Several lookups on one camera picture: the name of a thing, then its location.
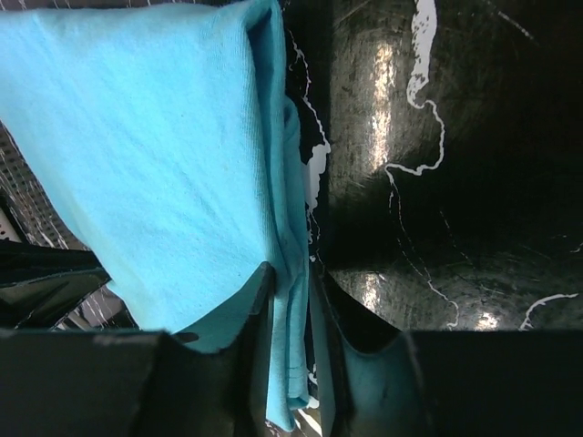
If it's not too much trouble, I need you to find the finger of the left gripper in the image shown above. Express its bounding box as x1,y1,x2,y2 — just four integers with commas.
1,240,109,329

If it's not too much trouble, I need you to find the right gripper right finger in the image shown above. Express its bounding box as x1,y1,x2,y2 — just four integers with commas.
310,270,582,436

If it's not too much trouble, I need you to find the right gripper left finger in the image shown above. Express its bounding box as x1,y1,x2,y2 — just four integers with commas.
1,263,274,436

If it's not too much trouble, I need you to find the cyan t shirt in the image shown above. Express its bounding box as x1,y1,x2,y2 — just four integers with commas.
1,1,309,431

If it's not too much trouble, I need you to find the white laundry basket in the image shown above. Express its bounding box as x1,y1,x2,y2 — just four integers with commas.
1,126,87,250

